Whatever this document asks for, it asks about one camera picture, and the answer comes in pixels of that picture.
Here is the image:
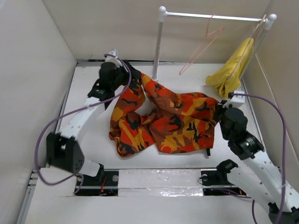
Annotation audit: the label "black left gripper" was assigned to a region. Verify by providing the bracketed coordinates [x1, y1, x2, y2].
[111, 61, 141, 91]

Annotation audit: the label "orange camouflage trousers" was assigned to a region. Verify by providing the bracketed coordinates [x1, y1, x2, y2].
[109, 68, 219, 158]

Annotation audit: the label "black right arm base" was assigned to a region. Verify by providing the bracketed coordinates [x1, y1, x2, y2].
[198, 169, 250, 199]

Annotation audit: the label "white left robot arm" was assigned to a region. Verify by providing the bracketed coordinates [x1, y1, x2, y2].
[46, 61, 139, 185]

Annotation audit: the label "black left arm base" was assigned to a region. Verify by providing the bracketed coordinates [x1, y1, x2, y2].
[74, 169, 119, 196]

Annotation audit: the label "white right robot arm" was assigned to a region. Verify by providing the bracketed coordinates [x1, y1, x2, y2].
[214, 100, 299, 224]

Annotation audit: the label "wooden hanger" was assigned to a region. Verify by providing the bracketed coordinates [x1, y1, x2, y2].
[228, 14, 266, 79]

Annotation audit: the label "yellow garment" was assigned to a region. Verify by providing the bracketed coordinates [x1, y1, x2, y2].
[206, 38, 254, 98]

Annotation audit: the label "white clothes rack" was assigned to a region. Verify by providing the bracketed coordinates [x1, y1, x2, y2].
[151, 6, 277, 90]

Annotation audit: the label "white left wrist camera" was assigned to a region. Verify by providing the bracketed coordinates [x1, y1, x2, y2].
[105, 49, 122, 68]

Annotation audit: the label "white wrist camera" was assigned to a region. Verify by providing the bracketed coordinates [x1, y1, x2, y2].
[105, 49, 122, 68]
[222, 91, 245, 108]

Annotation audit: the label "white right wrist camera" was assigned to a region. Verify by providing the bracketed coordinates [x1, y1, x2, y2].
[222, 91, 245, 108]

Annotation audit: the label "pink wire hanger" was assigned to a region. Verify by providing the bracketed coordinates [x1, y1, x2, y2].
[179, 14, 225, 75]

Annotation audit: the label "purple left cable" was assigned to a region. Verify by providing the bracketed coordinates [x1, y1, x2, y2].
[34, 53, 133, 194]

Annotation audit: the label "aluminium frame rail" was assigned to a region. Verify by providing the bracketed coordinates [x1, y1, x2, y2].
[17, 169, 38, 224]

